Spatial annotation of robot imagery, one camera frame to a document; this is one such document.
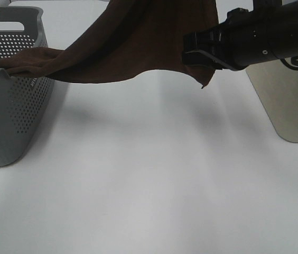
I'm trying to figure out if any grey perforated plastic basket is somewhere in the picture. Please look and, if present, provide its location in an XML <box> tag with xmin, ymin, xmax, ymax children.
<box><xmin>0</xmin><ymin>6</ymin><xmax>54</xmax><ymax>167</ymax></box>

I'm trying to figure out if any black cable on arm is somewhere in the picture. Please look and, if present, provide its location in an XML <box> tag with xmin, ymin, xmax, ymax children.
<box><xmin>280</xmin><ymin>57</ymin><xmax>298</xmax><ymax>71</ymax></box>

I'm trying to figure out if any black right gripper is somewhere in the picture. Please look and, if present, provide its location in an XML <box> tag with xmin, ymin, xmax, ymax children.
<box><xmin>182</xmin><ymin>7</ymin><xmax>268</xmax><ymax>71</ymax></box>

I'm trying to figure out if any beige plastic basket grey rim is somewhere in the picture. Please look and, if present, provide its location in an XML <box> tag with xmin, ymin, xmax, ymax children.
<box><xmin>246</xmin><ymin>61</ymin><xmax>298</xmax><ymax>143</ymax></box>

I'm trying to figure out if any brown towel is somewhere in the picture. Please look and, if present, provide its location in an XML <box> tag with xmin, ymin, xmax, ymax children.
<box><xmin>0</xmin><ymin>0</ymin><xmax>218</xmax><ymax>86</ymax></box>

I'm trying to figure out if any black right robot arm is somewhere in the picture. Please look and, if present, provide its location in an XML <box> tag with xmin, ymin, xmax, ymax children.
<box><xmin>182</xmin><ymin>1</ymin><xmax>298</xmax><ymax>71</ymax></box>

